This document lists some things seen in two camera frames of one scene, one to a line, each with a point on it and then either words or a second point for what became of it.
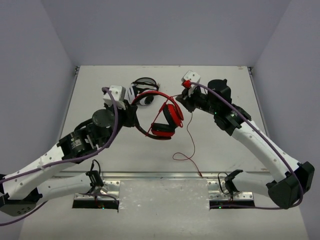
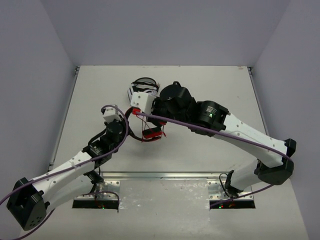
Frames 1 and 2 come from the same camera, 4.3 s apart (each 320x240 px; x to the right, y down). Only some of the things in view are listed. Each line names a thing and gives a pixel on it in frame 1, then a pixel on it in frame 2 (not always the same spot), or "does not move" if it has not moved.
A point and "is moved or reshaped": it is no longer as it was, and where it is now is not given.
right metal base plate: x=217 y=191 does not move
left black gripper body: x=130 y=113 -> x=121 y=122
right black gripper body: x=200 y=99 -> x=159 y=110
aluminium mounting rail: x=161 y=175 does not move
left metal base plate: x=110 y=191 does not move
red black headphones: x=173 y=117 is moved or reshaped
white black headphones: x=140 y=85 does not move
